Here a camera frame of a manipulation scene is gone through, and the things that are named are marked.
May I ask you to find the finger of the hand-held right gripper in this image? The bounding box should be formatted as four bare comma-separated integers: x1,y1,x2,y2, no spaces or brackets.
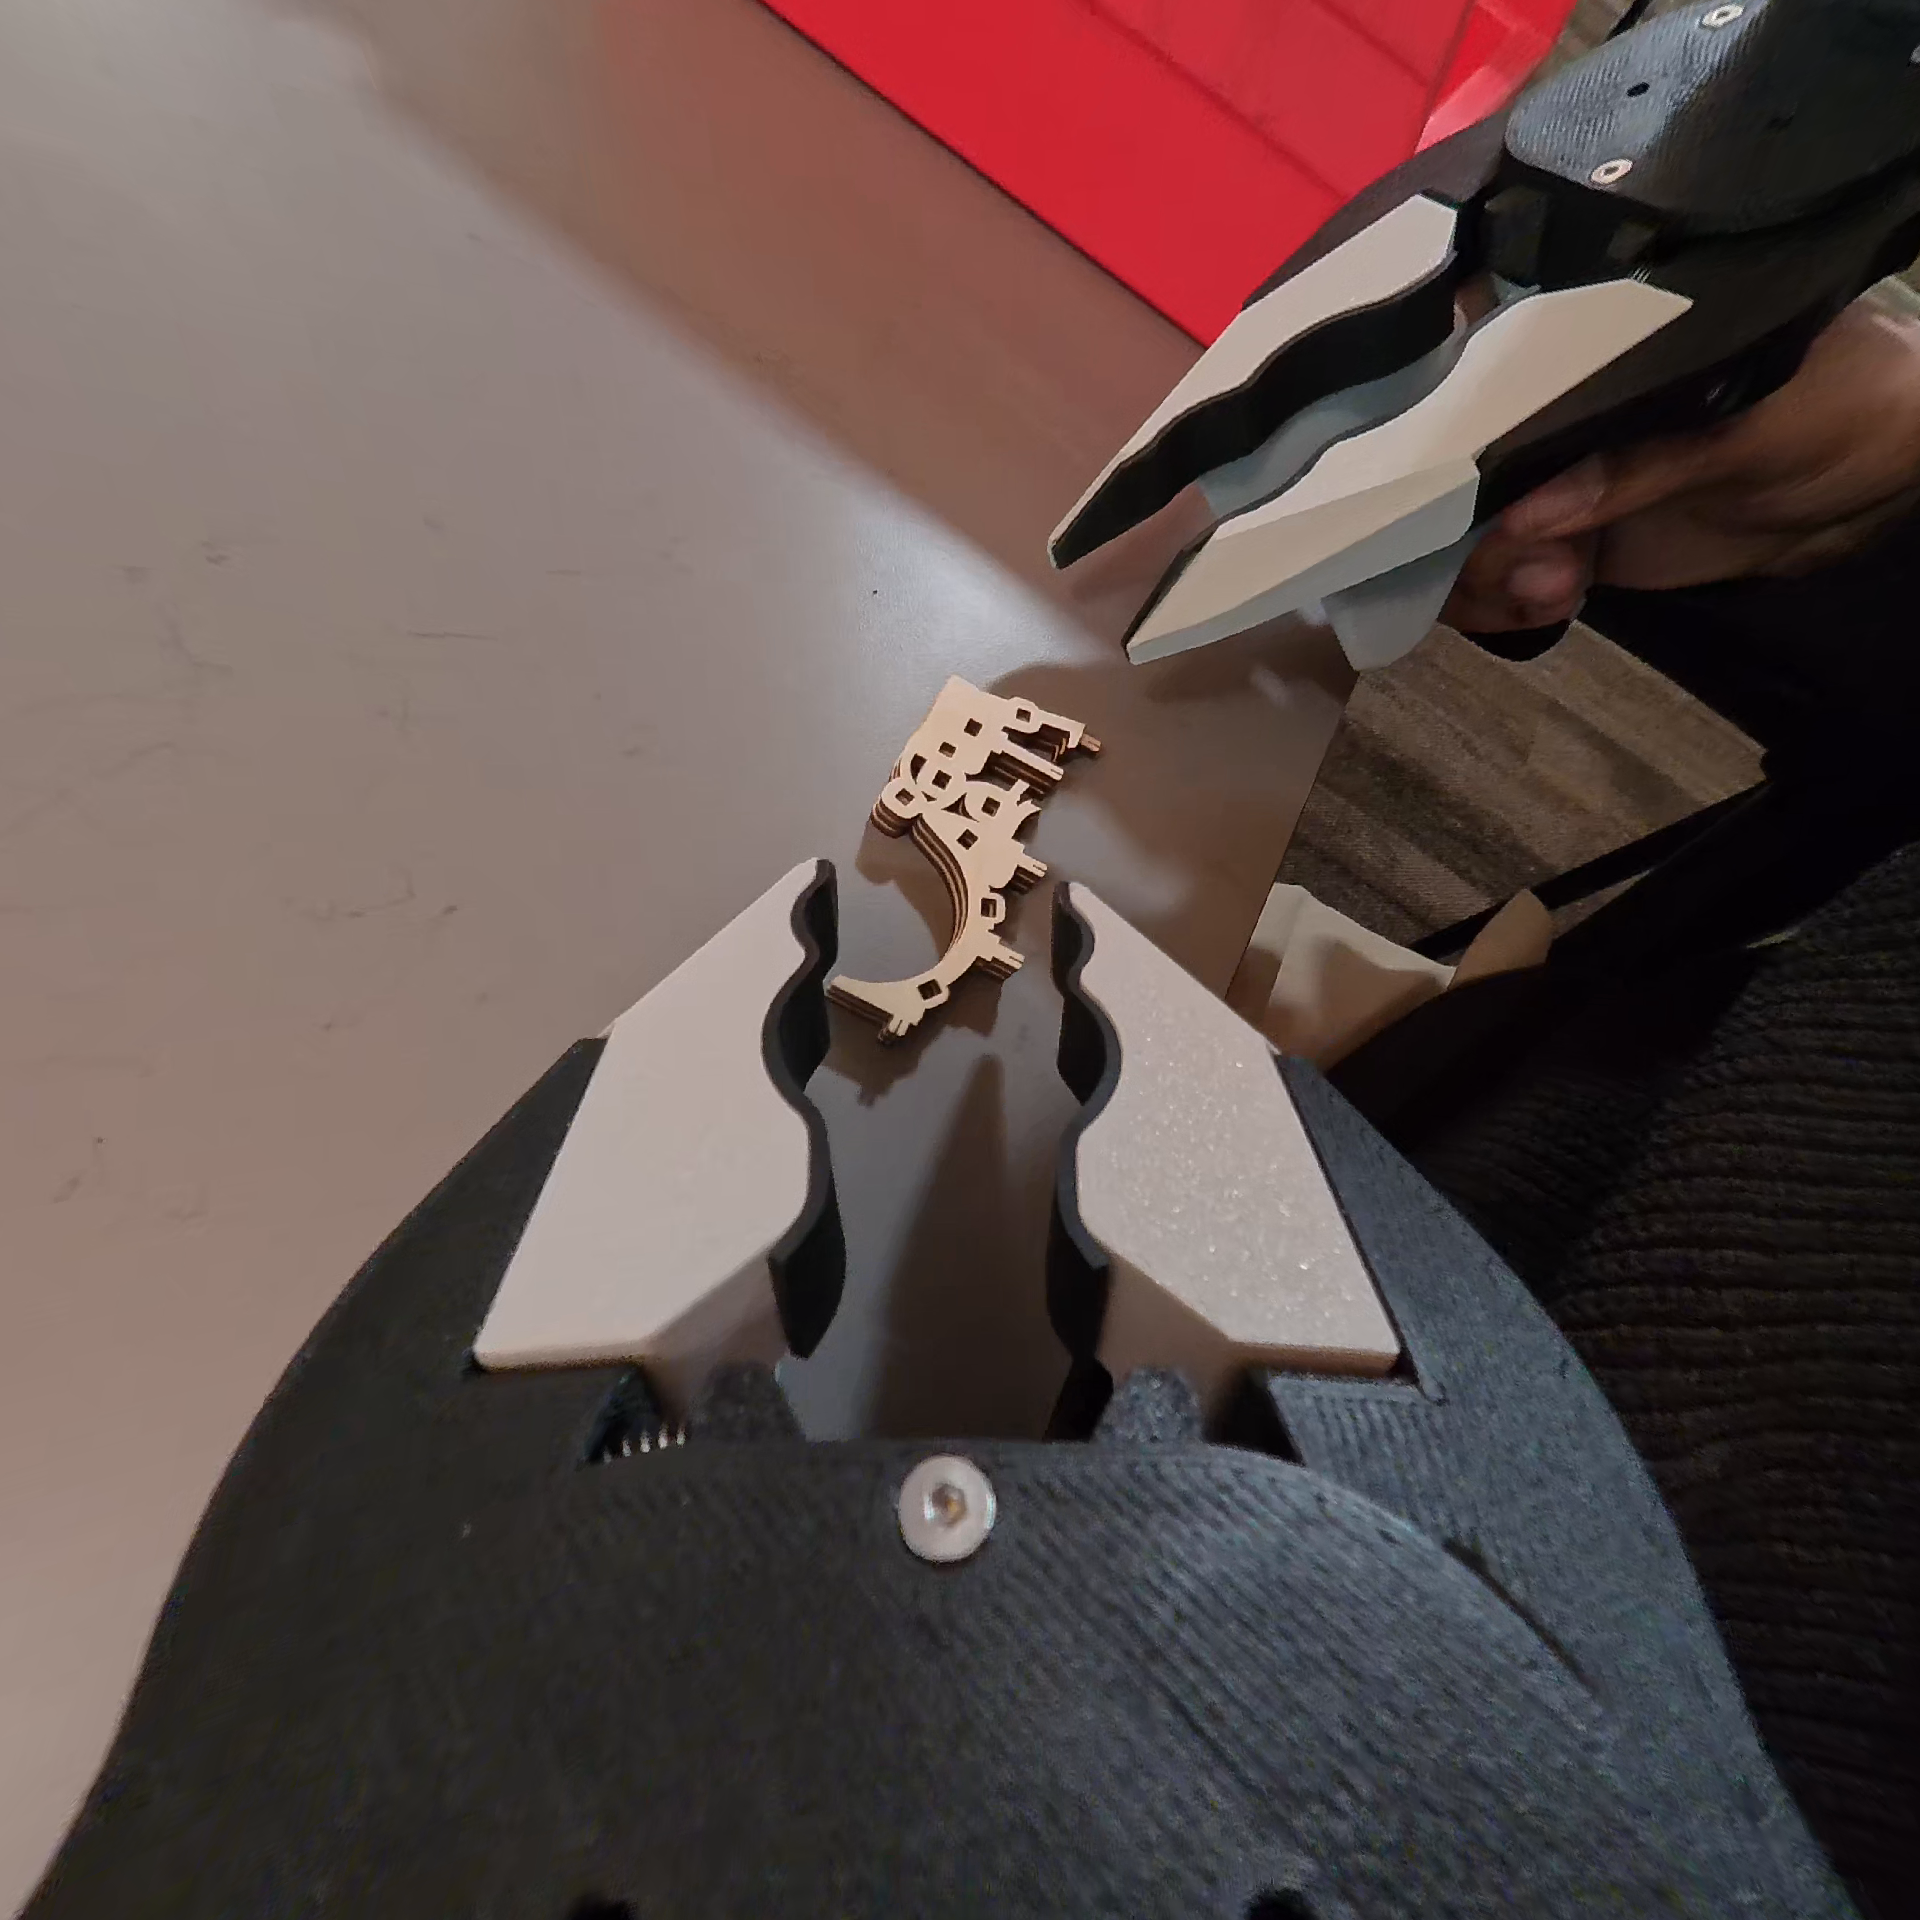
1044,192,1470,577
1123,285,1699,673

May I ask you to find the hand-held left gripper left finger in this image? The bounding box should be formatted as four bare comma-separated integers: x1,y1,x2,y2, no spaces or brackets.
473,859,851,1404

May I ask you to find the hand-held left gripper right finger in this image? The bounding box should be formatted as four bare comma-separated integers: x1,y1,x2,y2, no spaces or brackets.
1044,880,1409,1404

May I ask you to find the stack of wooden puzzle pieces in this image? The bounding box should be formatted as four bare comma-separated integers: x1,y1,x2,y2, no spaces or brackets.
824,674,1107,1047

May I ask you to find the grey desk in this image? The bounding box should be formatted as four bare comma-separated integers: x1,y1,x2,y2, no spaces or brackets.
0,0,1362,1920

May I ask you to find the person's right hand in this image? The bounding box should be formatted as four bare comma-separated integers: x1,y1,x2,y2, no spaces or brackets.
1444,301,1920,641

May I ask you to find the beige paper bag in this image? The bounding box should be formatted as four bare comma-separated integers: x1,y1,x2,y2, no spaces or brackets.
1226,882,1555,1070

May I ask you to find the red box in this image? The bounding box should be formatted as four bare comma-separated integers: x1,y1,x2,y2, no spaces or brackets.
757,0,1585,349

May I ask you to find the person's black knit sweater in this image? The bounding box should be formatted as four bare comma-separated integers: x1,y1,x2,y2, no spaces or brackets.
1326,841,1920,1920

